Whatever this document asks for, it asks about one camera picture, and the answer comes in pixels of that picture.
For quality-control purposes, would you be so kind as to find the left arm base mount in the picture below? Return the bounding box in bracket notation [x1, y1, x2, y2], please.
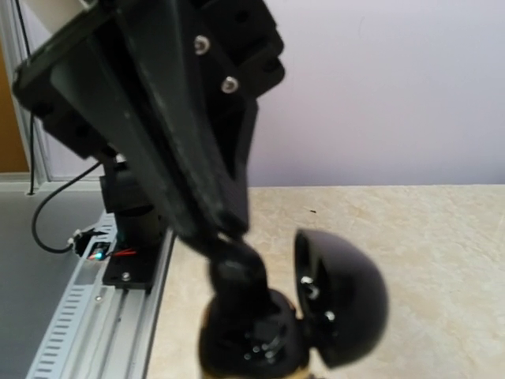
[70, 228, 170, 295]

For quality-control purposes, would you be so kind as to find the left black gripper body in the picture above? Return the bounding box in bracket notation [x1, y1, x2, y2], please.
[13, 1, 285, 158]

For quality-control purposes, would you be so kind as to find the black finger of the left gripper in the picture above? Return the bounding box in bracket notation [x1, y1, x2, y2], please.
[119, 1, 258, 237]
[47, 11, 222, 246]

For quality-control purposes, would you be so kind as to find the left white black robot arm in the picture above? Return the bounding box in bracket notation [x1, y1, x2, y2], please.
[13, 1, 285, 244]

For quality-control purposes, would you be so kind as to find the black earbud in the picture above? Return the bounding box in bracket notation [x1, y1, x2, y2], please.
[209, 240, 271, 317]

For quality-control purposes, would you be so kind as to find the black charging case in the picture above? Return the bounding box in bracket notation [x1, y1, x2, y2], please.
[198, 229, 389, 378]

